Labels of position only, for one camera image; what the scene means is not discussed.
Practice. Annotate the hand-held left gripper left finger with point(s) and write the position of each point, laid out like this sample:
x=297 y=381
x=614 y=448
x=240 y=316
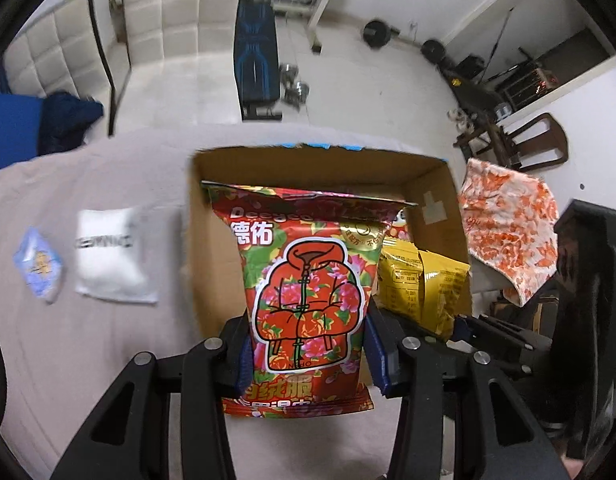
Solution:
x=241 y=360

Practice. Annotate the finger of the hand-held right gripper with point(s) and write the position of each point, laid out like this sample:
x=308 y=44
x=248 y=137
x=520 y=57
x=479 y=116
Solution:
x=508 y=332
x=513 y=365

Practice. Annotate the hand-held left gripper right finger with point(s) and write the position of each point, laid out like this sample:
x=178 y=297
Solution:
x=379 y=360

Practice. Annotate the red floral wipes packet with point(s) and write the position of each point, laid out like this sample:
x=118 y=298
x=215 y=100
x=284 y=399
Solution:
x=308 y=280

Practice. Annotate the brown cardboard box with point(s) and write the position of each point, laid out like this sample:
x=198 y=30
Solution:
x=313 y=170

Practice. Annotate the white soft packet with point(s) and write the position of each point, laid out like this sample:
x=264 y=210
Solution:
x=115 y=260

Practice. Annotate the yellow snack packet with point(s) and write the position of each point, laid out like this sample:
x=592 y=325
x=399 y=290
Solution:
x=423 y=285

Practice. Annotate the orange white patterned cloth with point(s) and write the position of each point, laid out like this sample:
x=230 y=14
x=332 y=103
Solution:
x=513 y=230

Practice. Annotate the dark wooden chair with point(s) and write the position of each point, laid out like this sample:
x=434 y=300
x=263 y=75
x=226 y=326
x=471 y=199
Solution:
x=535 y=142

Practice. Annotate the small light blue packet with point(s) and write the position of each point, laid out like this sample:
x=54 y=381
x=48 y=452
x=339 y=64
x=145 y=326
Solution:
x=38 y=265

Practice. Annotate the dark low shelf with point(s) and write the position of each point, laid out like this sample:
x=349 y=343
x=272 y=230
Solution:
x=528 y=87

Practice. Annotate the chrome dumbbell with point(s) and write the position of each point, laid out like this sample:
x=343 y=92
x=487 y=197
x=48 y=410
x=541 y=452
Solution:
x=299 y=92
x=288 y=73

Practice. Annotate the black weight plate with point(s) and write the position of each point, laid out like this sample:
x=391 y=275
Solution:
x=381 y=34
x=432 y=51

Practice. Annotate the dark navy garment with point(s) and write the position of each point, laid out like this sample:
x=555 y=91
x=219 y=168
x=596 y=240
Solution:
x=68 y=120

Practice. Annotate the black blue weight bench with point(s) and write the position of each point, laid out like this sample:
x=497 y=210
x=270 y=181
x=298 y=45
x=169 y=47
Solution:
x=255 y=60

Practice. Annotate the blue cloth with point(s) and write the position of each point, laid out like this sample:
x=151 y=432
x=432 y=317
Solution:
x=13 y=130

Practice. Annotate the white padded chair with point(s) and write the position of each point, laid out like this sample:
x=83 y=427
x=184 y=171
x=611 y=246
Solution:
x=58 y=55
x=183 y=15

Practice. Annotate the white barbell rack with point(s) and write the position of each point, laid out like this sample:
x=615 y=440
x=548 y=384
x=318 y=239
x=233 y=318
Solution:
x=322 y=7

